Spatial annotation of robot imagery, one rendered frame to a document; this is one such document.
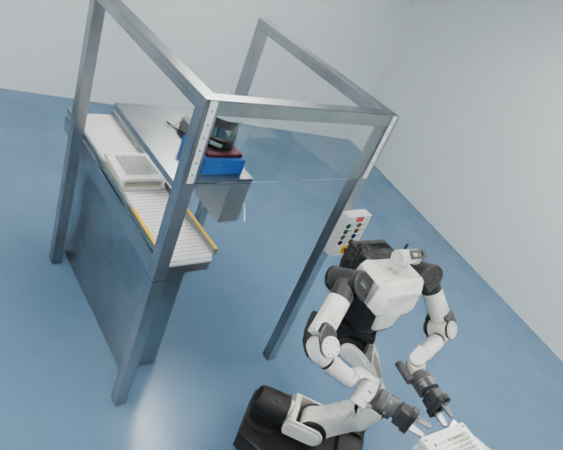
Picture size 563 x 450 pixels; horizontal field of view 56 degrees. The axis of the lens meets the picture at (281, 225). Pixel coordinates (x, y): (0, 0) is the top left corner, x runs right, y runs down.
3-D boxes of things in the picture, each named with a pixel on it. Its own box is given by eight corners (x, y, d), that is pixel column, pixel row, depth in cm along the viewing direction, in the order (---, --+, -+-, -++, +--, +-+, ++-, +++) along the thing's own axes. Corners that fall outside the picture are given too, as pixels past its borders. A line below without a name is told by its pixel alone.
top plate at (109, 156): (166, 181, 274) (167, 178, 273) (121, 182, 258) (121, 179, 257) (147, 155, 288) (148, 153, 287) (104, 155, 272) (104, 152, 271)
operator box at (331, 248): (351, 254, 288) (373, 215, 275) (330, 257, 278) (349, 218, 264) (345, 246, 292) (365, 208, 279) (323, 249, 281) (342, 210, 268)
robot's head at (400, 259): (385, 263, 210) (395, 245, 205) (403, 262, 215) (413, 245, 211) (395, 274, 205) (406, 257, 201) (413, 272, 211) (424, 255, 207)
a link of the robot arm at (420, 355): (413, 380, 218) (429, 362, 226) (420, 367, 212) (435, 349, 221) (399, 370, 221) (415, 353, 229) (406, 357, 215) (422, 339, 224)
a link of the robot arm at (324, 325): (312, 344, 182) (341, 292, 192) (291, 342, 193) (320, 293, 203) (334, 362, 186) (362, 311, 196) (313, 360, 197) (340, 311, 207)
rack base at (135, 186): (164, 189, 276) (165, 186, 275) (119, 191, 261) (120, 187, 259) (146, 163, 290) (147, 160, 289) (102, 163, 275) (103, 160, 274)
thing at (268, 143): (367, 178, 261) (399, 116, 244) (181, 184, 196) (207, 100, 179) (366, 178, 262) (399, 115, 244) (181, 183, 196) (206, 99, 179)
